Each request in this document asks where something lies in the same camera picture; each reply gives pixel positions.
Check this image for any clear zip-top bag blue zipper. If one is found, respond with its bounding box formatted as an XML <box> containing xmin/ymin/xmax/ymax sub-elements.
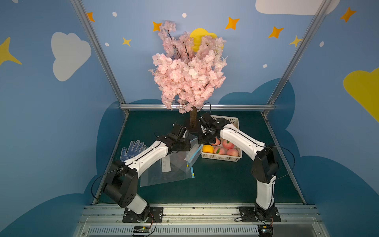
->
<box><xmin>177</xmin><ymin>134</ymin><xmax>201</xmax><ymax>179</ymax></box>

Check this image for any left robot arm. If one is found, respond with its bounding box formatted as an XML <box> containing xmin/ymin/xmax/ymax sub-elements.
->
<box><xmin>102</xmin><ymin>124</ymin><xmax>190</xmax><ymax>215</ymax></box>

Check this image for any aluminium corner post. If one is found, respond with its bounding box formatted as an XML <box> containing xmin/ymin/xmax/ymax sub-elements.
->
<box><xmin>266</xmin><ymin>0</ymin><xmax>332</xmax><ymax>110</ymax></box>
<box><xmin>71</xmin><ymin>0</ymin><xmax>129</xmax><ymax>117</ymax></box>

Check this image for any pink peach upper left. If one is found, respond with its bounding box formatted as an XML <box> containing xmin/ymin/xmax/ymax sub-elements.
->
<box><xmin>211</xmin><ymin>138</ymin><xmax>222</xmax><ymax>147</ymax></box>

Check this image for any pink peach basket front right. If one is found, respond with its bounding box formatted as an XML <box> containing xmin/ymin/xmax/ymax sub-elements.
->
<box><xmin>226</xmin><ymin>149</ymin><xmax>239</xmax><ymax>157</ymax></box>

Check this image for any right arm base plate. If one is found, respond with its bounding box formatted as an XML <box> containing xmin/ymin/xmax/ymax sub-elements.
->
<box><xmin>238</xmin><ymin>205</ymin><xmax>281</xmax><ymax>223</ymax></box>

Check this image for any white perforated plastic basket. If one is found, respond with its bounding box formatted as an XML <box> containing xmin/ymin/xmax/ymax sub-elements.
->
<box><xmin>200</xmin><ymin>114</ymin><xmax>243</xmax><ymax>163</ymax></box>

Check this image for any left aluminium corner post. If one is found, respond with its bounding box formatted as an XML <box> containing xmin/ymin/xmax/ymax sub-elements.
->
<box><xmin>71</xmin><ymin>0</ymin><xmax>129</xmax><ymax>117</ymax></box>

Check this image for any blue dotted work glove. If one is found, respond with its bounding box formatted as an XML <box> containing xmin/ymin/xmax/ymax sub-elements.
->
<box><xmin>120</xmin><ymin>140</ymin><xmax>147</xmax><ymax>162</ymax></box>

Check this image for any pink peach basket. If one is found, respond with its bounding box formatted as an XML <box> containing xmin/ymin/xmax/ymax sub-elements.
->
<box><xmin>226</xmin><ymin>149</ymin><xmax>239</xmax><ymax>157</ymax></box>
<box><xmin>222</xmin><ymin>139</ymin><xmax>235</xmax><ymax>150</ymax></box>

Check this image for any pink peach middle left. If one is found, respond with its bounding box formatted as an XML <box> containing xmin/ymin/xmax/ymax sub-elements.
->
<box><xmin>213</xmin><ymin>147</ymin><xmax>227</xmax><ymax>155</ymax></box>

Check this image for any right aluminium corner post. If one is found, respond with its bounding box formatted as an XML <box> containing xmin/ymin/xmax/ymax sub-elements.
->
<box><xmin>266</xmin><ymin>0</ymin><xmax>332</xmax><ymax>110</ymax></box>

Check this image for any pink peach basket centre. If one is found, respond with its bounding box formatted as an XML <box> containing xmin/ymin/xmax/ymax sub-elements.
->
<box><xmin>222</xmin><ymin>139</ymin><xmax>235</xmax><ymax>150</ymax></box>

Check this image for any orange peach basket front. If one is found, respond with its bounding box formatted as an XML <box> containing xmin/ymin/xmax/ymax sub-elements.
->
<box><xmin>202</xmin><ymin>145</ymin><xmax>214</xmax><ymax>154</ymax></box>

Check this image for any horizontal aluminium frame rail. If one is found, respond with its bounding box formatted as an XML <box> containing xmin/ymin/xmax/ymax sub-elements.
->
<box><xmin>119</xmin><ymin>103</ymin><xmax>275</xmax><ymax>112</ymax></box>

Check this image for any pink cherry blossom tree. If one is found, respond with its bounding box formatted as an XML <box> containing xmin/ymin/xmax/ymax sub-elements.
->
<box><xmin>151</xmin><ymin>21</ymin><xmax>227</xmax><ymax>130</ymax></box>

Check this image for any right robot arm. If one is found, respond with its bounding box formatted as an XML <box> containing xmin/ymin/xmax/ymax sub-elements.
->
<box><xmin>198</xmin><ymin>113</ymin><xmax>279</xmax><ymax>214</ymax></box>

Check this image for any pink peach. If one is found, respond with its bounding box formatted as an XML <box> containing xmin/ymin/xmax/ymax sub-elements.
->
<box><xmin>213</xmin><ymin>147</ymin><xmax>227</xmax><ymax>155</ymax></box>
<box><xmin>211</xmin><ymin>138</ymin><xmax>222</xmax><ymax>147</ymax></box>

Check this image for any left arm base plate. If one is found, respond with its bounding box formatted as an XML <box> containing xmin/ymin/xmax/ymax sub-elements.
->
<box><xmin>122</xmin><ymin>205</ymin><xmax>163</xmax><ymax>223</ymax></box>

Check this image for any left green circuit board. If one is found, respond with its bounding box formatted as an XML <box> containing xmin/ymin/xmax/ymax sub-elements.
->
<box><xmin>133</xmin><ymin>226</ymin><xmax>151</xmax><ymax>236</ymax></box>

